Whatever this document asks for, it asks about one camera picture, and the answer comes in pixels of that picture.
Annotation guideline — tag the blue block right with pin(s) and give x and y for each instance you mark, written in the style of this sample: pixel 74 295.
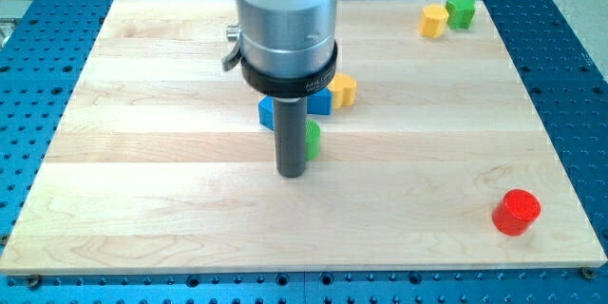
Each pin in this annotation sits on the blue block right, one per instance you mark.
pixel 320 103

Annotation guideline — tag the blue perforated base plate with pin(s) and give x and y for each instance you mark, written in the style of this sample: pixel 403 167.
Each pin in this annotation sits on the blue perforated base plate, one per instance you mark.
pixel 44 56

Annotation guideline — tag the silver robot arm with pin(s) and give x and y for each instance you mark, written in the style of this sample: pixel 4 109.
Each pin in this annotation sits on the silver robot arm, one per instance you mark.
pixel 285 48

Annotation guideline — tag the yellow hexagon block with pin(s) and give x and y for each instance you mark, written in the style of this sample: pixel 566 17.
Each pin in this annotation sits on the yellow hexagon block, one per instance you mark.
pixel 433 21

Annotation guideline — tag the wooden board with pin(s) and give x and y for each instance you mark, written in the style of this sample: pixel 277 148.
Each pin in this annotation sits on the wooden board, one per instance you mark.
pixel 160 165

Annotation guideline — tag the green star block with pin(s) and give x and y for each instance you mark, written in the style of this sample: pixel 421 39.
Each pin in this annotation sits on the green star block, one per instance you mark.
pixel 460 13

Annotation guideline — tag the blue block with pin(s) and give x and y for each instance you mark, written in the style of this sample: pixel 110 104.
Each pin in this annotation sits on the blue block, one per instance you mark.
pixel 320 103
pixel 265 112

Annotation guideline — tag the yellow heart block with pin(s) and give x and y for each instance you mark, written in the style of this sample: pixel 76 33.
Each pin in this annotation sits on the yellow heart block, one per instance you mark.
pixel 343 88

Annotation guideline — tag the blue block left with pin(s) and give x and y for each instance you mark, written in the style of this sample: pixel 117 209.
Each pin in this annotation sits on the blue block left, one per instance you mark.
pixel 265 112

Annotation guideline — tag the green cylinder block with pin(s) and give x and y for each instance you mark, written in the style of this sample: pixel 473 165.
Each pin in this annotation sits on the green cylinder block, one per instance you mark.
pixel 312 139

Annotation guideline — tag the red cylinder block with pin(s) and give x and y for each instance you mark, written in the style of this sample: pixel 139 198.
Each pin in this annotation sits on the red cylinder block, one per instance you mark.
pixel 516 212

